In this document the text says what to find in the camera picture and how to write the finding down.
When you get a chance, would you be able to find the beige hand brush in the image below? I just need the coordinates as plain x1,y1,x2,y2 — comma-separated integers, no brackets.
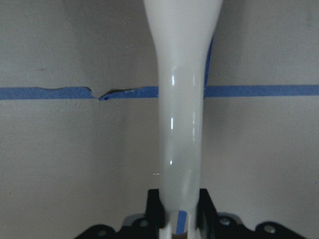
144,0,222,239

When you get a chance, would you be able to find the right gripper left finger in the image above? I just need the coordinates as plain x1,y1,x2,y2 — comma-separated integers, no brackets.
77,189,165,239

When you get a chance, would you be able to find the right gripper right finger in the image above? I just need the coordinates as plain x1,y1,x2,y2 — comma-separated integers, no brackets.
196,189,304,239

